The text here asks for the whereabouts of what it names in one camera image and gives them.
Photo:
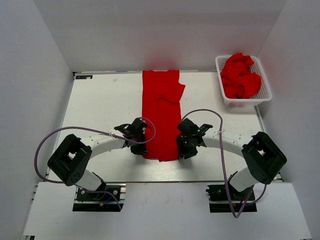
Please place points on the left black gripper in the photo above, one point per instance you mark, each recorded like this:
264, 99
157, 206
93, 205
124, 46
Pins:
141, 150

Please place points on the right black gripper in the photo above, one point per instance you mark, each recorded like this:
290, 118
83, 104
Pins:
182, 150

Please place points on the red t shirt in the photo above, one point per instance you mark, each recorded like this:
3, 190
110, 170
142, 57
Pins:
161, 97

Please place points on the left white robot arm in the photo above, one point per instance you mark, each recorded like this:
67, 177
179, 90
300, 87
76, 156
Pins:
70, 159

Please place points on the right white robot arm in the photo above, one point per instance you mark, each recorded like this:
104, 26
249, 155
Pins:
263, 158

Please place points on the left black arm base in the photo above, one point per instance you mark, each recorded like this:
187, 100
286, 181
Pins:
100, 202

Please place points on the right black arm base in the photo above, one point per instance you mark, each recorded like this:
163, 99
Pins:
218, 200

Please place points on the red t shirts pile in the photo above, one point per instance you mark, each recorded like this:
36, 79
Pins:
238, 81

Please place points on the blue table label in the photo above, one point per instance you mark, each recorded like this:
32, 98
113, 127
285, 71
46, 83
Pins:
83, 77

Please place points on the white plastic basket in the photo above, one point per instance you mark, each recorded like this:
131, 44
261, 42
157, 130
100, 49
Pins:
264, 94

